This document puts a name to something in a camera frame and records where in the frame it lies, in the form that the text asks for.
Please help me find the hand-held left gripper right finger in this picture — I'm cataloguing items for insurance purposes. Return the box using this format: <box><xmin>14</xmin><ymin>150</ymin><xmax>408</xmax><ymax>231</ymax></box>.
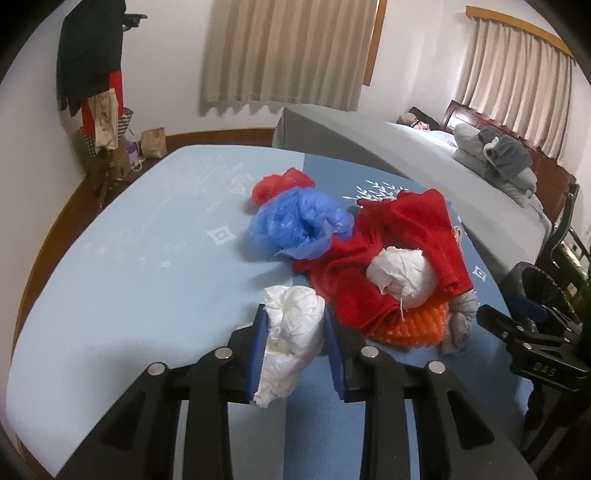
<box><xmin>323</xmin><ymin>305</ymin><xmax>539</xmax><ymax>480</ymax></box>

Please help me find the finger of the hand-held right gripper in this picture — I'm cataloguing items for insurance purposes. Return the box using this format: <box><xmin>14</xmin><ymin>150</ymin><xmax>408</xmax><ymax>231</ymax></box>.
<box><xmin>477</xmin><ymin>305</ymin><xmax>539</xmax><ymax>346</ymax></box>
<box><xmin>512</xmin><ymin>295</ymin><xmax>583</xmax><ymax>334</ymax></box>

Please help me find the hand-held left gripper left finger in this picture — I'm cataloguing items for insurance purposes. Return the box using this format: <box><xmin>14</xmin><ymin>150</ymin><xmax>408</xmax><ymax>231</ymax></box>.
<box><xmin>55</xmin><ymin>302</ymin><xmax>271</xmax><ymax>480</ymax></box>

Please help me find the trash bin with black bag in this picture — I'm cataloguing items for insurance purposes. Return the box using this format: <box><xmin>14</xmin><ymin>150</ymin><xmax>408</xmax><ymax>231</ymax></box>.
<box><xmin>502</xmin><ymin>261</ymin><xmax>583</xmax><ymax>324</ymax></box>

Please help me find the white plastic bag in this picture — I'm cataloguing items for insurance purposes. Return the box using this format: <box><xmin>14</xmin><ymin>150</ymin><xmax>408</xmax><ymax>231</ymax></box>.
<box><xmin>252</xmin><ymin>285</ymin><xmax>326</xmax><ymax>409</ymax></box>

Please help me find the red cloth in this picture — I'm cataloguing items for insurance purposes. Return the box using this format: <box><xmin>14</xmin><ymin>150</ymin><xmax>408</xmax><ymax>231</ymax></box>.
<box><xmin>292</xmin><ymin>188</ymin><xmax>475</xmax><ymax>337</ymax></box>

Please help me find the blue plastic bag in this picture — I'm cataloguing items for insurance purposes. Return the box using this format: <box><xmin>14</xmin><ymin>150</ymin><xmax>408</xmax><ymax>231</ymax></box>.
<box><xmin>249</xmin><ymin>188</ymin><xmax>355</xmax><ymax>260</ymax></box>

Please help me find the grey crumpled cloth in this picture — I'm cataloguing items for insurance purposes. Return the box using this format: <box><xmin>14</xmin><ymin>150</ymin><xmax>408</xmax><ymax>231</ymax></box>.
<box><xmin>441</xmin><ymin>291</ymin><xmax>481</xmax><ymax>356</ymax></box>

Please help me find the black metal chair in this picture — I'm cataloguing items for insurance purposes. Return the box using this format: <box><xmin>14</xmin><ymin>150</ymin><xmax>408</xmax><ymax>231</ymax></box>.
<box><xmin>537</xmin><ymin>184</ymin><xmax>591</xmax><ymax>296</ymax></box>

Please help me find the wooden headboard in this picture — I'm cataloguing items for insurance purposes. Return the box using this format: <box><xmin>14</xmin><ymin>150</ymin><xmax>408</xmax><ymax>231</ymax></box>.
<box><xmin>438</xmin><ymin>100</ymin><xmax>578</xmax><ymax>223</ymax></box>

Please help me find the blue printed table cloth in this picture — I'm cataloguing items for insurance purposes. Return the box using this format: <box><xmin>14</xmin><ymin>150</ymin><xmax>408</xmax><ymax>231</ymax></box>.
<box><xmin>6</xmin><ymin>144</ymin><xmax>539</xmax><ymax>480</ymax></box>

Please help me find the dark grey garment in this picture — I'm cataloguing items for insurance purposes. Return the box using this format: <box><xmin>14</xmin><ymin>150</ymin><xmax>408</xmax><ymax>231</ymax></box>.
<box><xmin>477</xmin><ymin>126</ymin><xmax>533</xmax><ymax>180</ymax></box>

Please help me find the red plastic bag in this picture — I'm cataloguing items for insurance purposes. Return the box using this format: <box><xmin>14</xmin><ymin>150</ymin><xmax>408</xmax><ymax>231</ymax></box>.
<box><xmin>252</xmin><ymin>167</ymin><xmax>317</xmax><ymax>205</ymax></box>

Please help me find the folded grey duvet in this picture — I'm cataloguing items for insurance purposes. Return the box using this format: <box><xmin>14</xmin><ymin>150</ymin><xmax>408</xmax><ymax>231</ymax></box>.
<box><xmin>451</xmin><ymin>122</ymin><xmax>539</xmax><ymax>209</ymax></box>

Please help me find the grey bed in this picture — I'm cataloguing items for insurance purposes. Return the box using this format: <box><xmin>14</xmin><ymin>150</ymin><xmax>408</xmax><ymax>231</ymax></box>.
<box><xmin>271</xmin><ymin>104</ymin><xmax>553</xmax><ymax>283</ymax></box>

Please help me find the beige curtain behind headboard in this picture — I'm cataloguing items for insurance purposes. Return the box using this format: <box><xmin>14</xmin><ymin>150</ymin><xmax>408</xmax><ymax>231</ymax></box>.
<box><xmin>455</xmin><ymin>17</ymin><xmax>576</xmax><ymax>163</ymax></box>

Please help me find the wooden coat rack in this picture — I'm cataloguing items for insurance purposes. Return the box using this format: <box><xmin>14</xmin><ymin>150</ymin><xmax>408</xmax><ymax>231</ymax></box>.
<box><xmin>90</xmin><ymin>0</ymin><xmax>149</xmax><ymax>209</ymax></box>

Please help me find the brown paper bag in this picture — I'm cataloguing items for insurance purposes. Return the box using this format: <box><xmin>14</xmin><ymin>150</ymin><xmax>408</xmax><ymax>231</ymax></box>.
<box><xmin>139</xmin><ymin>127</ymin><xmax>168</xmax><ymax>160</ymax></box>

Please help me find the striped bag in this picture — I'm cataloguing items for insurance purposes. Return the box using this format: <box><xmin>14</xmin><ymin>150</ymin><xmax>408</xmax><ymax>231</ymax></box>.
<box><xmin>76</xmin><ymin>107</ymin><xmax>136</xmax><ymax>158</ymax></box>

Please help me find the beige tote bag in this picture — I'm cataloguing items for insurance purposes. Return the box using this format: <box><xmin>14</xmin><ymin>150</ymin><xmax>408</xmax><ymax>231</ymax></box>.
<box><xmin>89</xmin><ymin>90</ymin><xmax>119</xmax><ymax>151</ymax></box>

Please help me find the wooden curtain pelmet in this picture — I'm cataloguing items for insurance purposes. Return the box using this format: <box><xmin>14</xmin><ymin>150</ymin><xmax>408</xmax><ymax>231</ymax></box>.
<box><xmin>465</xmin><ymin>6</ymin><xmax>574</xmax><ymax>59</ymax></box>

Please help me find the red garment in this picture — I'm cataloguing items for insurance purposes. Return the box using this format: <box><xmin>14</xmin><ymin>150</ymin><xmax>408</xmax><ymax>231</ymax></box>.
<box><xmin>80</xmin><ymin>69</ymin><xmax>126</xmax><ymax>140</ymax></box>

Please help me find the wide beige curtain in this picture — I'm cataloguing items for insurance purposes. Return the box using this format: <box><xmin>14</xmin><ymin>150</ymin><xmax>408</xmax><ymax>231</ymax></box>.
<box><xmin>198</xmin><ymin>0</ymin><xmax>380</xmax><ymax>114</ymax></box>

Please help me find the black coat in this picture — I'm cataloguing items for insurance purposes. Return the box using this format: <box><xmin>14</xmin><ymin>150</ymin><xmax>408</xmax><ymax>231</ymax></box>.
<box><xmin>56</xmin><ymin>0</ymin><xmax>127</xmax><ymax>117</ymax></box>

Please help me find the wooden window frame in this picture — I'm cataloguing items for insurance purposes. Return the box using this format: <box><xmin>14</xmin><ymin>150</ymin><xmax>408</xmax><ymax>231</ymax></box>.
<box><xmin>362</xmin><ymin>0</ymin><xmax>389</xmax><ymax>87</ymax></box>

